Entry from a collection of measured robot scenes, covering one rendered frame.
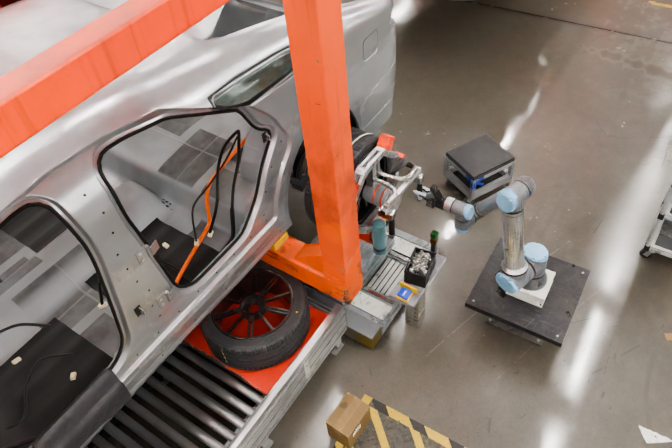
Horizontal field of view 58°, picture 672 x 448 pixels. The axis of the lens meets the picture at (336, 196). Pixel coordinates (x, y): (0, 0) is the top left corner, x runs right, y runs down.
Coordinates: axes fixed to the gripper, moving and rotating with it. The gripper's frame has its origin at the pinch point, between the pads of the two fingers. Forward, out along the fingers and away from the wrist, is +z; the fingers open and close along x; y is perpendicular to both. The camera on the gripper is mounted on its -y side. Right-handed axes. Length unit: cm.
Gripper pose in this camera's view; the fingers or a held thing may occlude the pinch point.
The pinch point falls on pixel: (416, 188)
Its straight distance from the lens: 375.4
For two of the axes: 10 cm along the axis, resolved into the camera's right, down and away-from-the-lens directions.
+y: 0.8, 7.0, 7.1
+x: 5.6, -6.2, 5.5
